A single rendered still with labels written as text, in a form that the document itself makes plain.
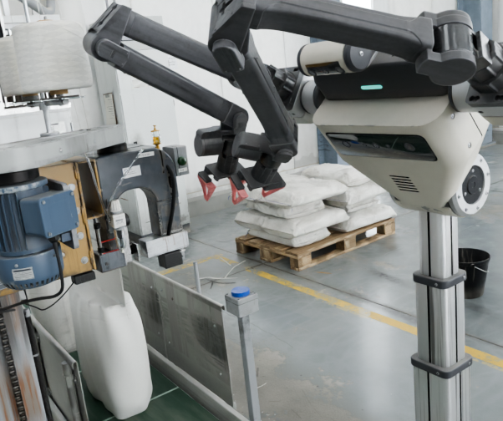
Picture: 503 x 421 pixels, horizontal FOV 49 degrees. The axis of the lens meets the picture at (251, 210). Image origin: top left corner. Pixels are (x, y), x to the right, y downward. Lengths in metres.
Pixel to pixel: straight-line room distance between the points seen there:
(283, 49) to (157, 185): 5.62
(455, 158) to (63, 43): 0.91
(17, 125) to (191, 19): 2.80
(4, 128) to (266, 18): 3.53
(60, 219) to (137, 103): 4.14
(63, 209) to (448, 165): 0.86
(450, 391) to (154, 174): 1.04
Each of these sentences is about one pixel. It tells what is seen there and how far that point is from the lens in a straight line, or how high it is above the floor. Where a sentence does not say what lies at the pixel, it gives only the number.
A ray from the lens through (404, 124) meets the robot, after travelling 1.21.
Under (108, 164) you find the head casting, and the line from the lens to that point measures 1.61.
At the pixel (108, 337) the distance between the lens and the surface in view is 1.97.
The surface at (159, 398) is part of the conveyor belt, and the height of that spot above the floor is 0.38.
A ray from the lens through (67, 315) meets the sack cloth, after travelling 2.68.
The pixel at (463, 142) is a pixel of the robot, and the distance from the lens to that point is 1.25.
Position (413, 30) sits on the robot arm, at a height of 1.56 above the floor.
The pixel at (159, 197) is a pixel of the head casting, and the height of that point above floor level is 1.19.
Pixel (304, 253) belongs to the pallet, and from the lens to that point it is 4.33.
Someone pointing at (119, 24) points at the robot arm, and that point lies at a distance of 1.27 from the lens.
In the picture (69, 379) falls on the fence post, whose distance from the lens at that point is 1.86.
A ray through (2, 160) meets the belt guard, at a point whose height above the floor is 1.39.
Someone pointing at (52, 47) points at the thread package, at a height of 1.62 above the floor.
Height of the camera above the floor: 1.52
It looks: 14 degrees down
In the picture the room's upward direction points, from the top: 6 degrees counter-clockwise
